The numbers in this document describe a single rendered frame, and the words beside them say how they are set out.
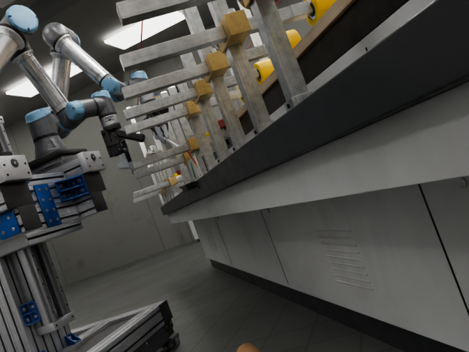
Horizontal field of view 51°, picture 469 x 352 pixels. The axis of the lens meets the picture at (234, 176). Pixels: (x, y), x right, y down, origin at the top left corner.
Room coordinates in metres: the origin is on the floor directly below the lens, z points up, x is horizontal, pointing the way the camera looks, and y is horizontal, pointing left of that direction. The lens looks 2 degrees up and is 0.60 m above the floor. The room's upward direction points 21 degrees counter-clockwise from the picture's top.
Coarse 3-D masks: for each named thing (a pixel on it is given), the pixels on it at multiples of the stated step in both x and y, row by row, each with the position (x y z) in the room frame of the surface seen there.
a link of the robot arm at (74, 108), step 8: (72, 104) 1.91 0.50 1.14; (80, 104) 1.92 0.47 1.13; (88, 104) 1.94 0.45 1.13; (96, 104) 1.97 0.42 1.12; (72, 112) 1.91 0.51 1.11; (80, 112) 1.92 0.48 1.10; (88, 112) 1.95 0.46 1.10; (96, 112) 1.98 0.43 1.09; (72, 120) 1.99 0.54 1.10; (80, 120) 1.98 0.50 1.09
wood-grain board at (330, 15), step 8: (336, 0) 1.03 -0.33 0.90; (344, 0) 1.00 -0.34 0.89; (352, 0) 0.98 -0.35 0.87; (336, 8) 1.04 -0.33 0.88; (344, 8) 1.01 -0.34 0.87; (328, 16) 1.08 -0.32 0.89; (336, 16) 1.05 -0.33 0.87; (320, 24) 1.12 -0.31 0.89; (328, 24) 1.09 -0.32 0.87; (312, 32) 1.17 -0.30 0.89; (320, 32) 1.14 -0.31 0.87; (304, 40) 1.23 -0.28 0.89; (312, 40) 1.19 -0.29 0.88; (296, 48) 1.29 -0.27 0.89; (304, 48) 1.24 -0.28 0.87; (296, 56) 1.30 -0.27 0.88; (272, 72) 1.50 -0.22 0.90; (272, 80) 1.52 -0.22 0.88; (264, 88) 1.61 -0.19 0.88; (240, 112) 1.96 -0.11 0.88
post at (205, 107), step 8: (184, 56) 1.63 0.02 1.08; (192, 56) 1.64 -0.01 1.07; (184, 64) 1.64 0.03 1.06; (192, 64) 1.63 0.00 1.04; (192, 80) 1.63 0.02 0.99; (200, 104) 1.63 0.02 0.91; (208, 104) 1.63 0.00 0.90; (208, 112) 1.63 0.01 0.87; (208, 120) 1.63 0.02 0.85; (216, 120) 1.64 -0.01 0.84; (208, 128) 1.64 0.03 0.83; (216, 128) 1.63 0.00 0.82; (216, 136) 1.63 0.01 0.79; (216, 144) 1.63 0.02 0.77; (224, 144) 1.64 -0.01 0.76; (216, 152) 1.65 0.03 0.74; (224, 152) 1.63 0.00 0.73
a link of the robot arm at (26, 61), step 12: (24, 48) 1.95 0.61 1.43; (12, 60) 1.96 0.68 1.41; (24, 60) 1.96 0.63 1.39; (36, 60) 1.99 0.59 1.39; (24, 72) 1.98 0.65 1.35; (36, 72) 1.98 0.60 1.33; (36, 84) 1.99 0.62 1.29; (48, 84) 1.99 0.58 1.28; (48, 96) 2.00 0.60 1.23; (60, 96) 2.01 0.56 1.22; (60, 108) 2.01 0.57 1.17; (60, 120) 2.04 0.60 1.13
